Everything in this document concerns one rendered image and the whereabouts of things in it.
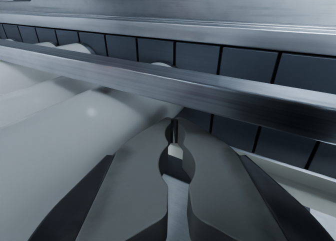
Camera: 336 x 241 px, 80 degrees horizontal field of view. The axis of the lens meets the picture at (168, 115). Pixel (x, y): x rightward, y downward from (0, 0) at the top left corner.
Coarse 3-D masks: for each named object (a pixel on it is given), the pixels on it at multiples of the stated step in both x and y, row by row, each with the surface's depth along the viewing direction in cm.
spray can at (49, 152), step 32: (160, 64) 17; (96, 96) 11; (128, 96) 12; (0, 128) 8; (32, 128) 8; (64, 128) 9; (96, 128) 10; (128, 128) 11; (0, 160) 7; (32, 160) 8; (64, 160) 8; (96, 160) 9; (0, 192) 7; (32, 192) 7; (64, 192) 8; (0, 224) 6; (32, 224) 7
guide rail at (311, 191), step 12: (180, 156) 17; (252, 156) 15; (264, 168) 14; (276, 168) 14; (288, 168) 14; (276, 180) 13; (288, 180) 13; (300, 180) 13; (312, 180) 13; (324, 180) 13; (288, 192) 13; (300, 192) 13; (312, 192) 12; (324, 192) 12; (312, 204) 13; (324, 204) 12
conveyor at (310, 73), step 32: (0, 32) 29; (32, 32) 25; (64, 32) 22; (96, 32) 24; (192, 64) 16; (224, 64) 15; (256, 64) 14; (288, 64) 13; (320, 64) 12; (224, 128) 17; (256, 128) 16; (288, 160) 16; (320, 160) 15
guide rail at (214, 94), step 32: (32, 64) 13; (64, 64) 11; (96, 64) 10; (128, 64) 10; (160, 96) 9; (192, 96) 8; (224, 96) 7; (256, 96) 7; (288, 96) 7; (320, 96) 7; (288, 128) 7; (320, 128) 6
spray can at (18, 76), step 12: (60, 48) 19; (72, 48) 20; (84, 48) 21; (0, 60) 15; (0, 72) 15; (12, 72) 15; (24, 72) 16; (36, 72) 16; (48, 72) 17; (0, 84) 14; (12, 84) 15; (24, 84) 15
